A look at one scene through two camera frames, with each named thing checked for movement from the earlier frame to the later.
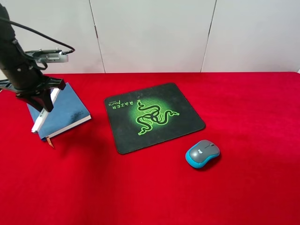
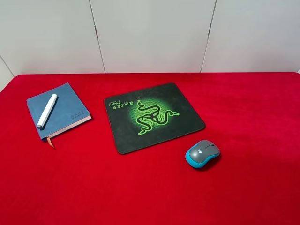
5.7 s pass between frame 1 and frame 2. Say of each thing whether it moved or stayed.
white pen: moved
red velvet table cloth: stayed
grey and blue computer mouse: stayed
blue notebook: stayed
